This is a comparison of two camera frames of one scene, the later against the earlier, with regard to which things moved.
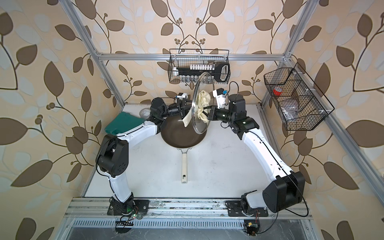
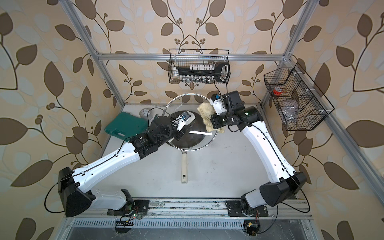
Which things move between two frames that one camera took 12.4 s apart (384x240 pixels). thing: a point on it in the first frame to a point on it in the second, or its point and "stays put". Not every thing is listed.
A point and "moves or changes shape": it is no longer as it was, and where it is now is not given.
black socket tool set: [220, 71] stays put
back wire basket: [185, 65] stays put
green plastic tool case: [123, 121] stays put
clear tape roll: [144, 113] stays put
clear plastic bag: [290, 113] stays put
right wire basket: [300, 105] stays put
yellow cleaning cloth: [204, 99] moves or changes shape
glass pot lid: [199, 86] to [196, 137]
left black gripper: [179, 109] to [178, 136]
